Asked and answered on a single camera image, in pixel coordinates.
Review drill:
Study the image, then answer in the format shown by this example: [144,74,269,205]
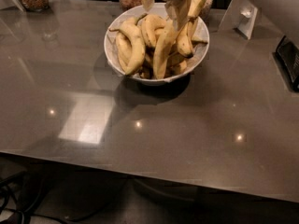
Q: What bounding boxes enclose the long central yellow banana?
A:
[152,0,216,80]

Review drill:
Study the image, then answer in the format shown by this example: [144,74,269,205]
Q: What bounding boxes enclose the middle curved yellow banana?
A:
[141,14,166,49]

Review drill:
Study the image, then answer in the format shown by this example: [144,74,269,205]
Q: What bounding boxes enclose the curved yellow banana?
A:
[141,14,166,49]
[109,21,146,76]

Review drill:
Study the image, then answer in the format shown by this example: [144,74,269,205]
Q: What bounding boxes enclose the left curved yellow banana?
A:
[109,21,146,76]

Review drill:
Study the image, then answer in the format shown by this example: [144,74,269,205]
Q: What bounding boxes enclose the right yellow banana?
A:
[176,19,198,58]

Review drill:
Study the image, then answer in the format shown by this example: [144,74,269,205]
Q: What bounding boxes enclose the far-left yellow banana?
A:
[115,32,132,72]

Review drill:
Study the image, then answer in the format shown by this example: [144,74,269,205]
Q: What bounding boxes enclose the white bowl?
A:
[104,4,209,86]

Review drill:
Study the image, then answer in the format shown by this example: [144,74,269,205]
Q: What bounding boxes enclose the small bottom yellow banana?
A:
[170,61,187,76]

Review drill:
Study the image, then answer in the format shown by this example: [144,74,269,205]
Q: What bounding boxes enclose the white angled stand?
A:
[219,0,258,39]

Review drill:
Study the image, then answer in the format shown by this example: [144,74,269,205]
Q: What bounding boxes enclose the black device on table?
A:
[274,35,299,92]

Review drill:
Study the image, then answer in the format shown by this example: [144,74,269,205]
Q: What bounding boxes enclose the black cables under table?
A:
[0,168,125,224]

